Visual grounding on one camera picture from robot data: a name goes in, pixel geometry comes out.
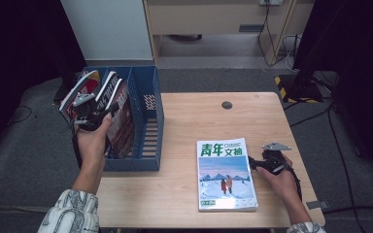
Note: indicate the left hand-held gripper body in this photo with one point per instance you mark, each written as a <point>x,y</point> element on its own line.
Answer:
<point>87,113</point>

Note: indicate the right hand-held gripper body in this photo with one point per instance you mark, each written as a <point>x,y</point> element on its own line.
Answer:
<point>273,161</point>

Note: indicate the dark blue cover magazine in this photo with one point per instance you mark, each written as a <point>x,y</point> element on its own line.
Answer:
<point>108,89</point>

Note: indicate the reddish brown cover magazine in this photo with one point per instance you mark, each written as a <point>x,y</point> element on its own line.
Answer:
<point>123,129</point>

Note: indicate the portrait cover magazine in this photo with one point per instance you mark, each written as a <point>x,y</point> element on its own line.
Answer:
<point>87,84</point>

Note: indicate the snowy landscape cover magazine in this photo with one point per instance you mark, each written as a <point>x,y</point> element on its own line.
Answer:
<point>226,174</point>

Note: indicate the blue plastic file rack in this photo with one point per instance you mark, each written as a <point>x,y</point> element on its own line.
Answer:
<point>149,81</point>

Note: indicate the person's right hand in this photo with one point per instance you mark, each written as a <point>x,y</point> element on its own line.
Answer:
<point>286,183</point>

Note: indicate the person's left hand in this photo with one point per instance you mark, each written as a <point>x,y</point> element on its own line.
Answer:
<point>92,147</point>

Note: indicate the grey tape piece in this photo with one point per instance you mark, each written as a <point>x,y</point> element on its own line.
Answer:
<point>317,205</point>

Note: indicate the grey round table grommet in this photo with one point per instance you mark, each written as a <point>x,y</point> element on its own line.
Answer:
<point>226,105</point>

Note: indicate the white cabinet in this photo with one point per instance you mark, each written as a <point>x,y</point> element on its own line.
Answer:
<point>110,29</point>

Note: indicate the dark curtain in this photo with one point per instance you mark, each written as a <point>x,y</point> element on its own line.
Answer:
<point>19,48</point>
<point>362,64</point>

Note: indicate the beige wooden desk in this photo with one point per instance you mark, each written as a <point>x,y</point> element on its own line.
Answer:
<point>207,19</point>

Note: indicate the white power strip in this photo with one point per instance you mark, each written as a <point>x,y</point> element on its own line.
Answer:
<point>270,2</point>

